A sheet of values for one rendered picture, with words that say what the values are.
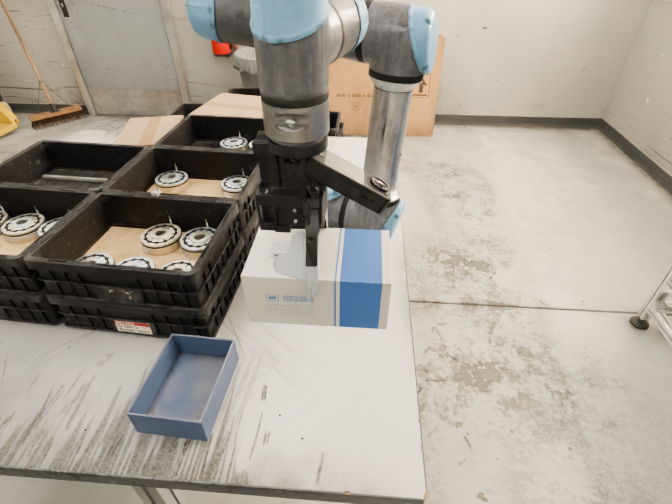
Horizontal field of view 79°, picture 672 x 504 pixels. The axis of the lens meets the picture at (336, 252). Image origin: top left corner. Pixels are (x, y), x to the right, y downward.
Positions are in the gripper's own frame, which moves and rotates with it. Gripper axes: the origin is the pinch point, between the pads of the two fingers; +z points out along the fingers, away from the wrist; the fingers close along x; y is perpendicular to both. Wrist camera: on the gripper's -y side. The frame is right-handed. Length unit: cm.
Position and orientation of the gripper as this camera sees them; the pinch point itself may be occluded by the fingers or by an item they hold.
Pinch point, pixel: (320, 266)
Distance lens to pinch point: 60.0
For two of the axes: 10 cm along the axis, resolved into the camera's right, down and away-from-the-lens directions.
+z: 0.1, 7.8, 6.2
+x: -0.7, 6.2, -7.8
